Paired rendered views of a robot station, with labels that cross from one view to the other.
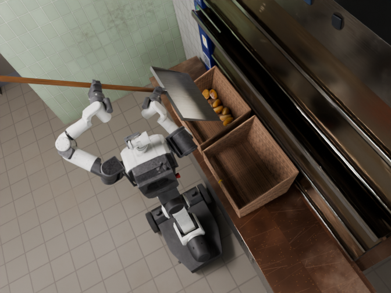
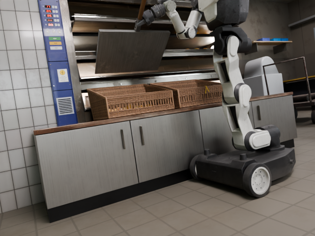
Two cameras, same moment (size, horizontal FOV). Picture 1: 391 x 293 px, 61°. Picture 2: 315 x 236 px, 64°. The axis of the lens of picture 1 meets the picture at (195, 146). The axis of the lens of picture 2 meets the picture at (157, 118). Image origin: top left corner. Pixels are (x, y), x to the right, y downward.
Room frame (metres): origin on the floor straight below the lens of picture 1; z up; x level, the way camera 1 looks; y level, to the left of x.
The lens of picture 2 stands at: (1.97, 1.85, 0.61)
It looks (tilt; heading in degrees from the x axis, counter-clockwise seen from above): 2 degrees down; 254
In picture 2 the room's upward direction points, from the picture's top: 8 degrees counter-clockwise
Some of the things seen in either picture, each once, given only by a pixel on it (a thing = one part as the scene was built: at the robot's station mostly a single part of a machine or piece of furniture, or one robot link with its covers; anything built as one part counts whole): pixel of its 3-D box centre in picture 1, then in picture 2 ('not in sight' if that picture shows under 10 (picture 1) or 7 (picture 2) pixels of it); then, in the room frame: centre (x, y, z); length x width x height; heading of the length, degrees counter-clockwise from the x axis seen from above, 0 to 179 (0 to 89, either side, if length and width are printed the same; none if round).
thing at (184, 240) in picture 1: (188, 228); (250, 139); (0.84, 0.25, 0.28); 0.21 x 0.20 x 0.13; 13
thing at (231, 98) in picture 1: (209, 109); (129, 98); (1.61, -0.20, 0.72); 0.56 x 0.49 x 0.28; 13
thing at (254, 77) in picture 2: not in sight; (263, 87); (-2.54, -3.73, 0.76); 0.80 x 0.65 x 1.51; 13
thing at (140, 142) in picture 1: (140, 142); not in sight; (0.99, 0.27, 1.47); 0.10 x 0.07 x 0.09; 99
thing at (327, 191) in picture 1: (280, 124); (168, 65); (1.10, -0.58, 1.02); 1.79 x 0.11 x 0.19; 12
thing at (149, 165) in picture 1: (152, 168); (224, 3); (0.92, 0.27, 1.27); 0.34 x 0.30 x 0.36; 99
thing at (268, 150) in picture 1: (247, 165); (188, 91); (1.02, -0.32, 0.72); 0.56 x 0.49 x 0.28; 12
